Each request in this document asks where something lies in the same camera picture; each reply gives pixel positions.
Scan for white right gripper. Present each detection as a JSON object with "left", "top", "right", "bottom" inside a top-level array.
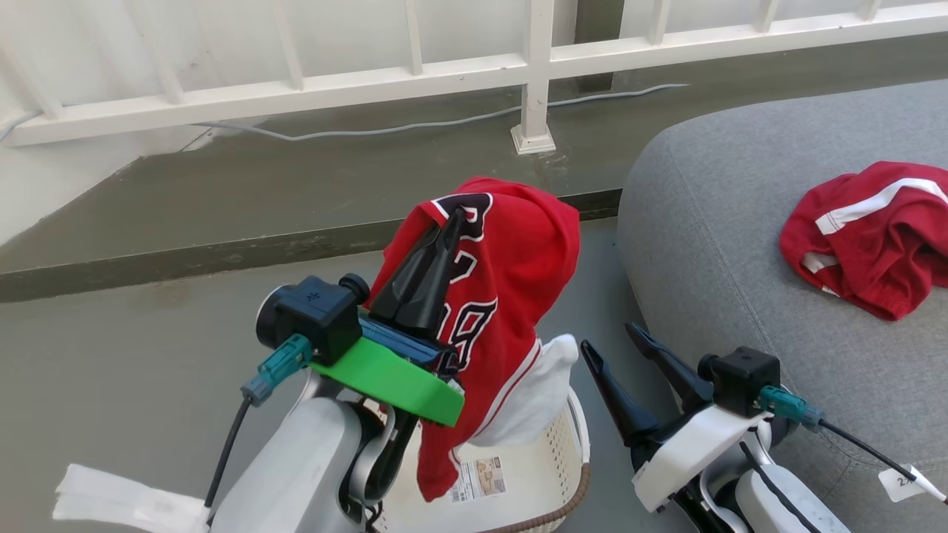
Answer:
[{"left": 580, "top": 323, "right": 772, "bottom": 513}]

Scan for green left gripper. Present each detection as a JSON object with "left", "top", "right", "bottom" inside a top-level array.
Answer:
[{"left": 310, "top": 207, "right": 469, "bottom": 428}]

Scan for red basketball jersey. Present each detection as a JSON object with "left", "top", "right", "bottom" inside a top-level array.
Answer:
[{"left": 367, "top": 176, "right": 582, "bottom": 503}]

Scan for red shorts with white stripe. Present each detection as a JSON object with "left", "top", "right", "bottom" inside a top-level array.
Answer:
[{"left": 779, "top": 161, "right": 948, "bottom": 321}]

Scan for grey fabric sofa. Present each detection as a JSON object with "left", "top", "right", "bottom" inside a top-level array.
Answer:
[{"left": 616, "top": 78, "right": 948, "bottom": 533}]

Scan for cream plastic laundry basket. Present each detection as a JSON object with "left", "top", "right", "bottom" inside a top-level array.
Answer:
[{"left": 370, "top": 385, "right": 593, "bottom": 533}]

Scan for printed basket sticker label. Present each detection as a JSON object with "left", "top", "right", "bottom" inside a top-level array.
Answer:
[{"left": 450, "top": 456, "right": 508, "bottom": 504}]

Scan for white metal railing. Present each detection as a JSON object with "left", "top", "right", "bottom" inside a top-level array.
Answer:
[{"left": 0, "top": 0, "right": 948, "bottom": 155}]

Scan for teal right camera connector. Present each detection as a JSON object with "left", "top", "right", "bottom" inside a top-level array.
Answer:
[{"left": 757, "top": 385, "right": 824, "bottom": 432}]

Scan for teal camera connector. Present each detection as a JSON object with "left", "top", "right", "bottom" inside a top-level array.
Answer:
[
  {"left": 241, "top": 333, "right": 314, "bottom": 406},
  {"left": 757, "top": 385, "right": 824, "bottom": 432}
]

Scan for grey floor cable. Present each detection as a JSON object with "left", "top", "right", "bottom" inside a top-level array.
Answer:
[{"left": 0, "top": 83, "right": 690, "bottom": 143}]

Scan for teal left camera connector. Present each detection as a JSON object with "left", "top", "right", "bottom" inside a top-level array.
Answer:
[{"left": 241, "top": 333, "right": 314, "bottom": 406}]

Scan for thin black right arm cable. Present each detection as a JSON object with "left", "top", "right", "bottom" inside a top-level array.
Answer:
[{"left": 739, "top": 442, "right": 804, "bottom": 533}]

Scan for black right camera cable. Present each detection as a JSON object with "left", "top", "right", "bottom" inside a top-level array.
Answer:
[{"left": 818, "top": 418, "right": 948, "bottom": 506}]

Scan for black camera cable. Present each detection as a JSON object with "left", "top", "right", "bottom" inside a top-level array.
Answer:
[
  {"left": 818, "top": 418, "right": 948, "bottom": 506},
  {"left": 204, "top": 396, "right": 253, "bottom": 512}
]

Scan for black left camera cable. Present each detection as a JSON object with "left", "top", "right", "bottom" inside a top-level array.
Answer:
[{"left": 204, "top": 396, "right": 253, "bottom": 512}]

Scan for white paper cable tag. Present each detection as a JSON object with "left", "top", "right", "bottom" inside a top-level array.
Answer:
[{"left": 878, "top": 464, "right": 927, "bottom": 504}]

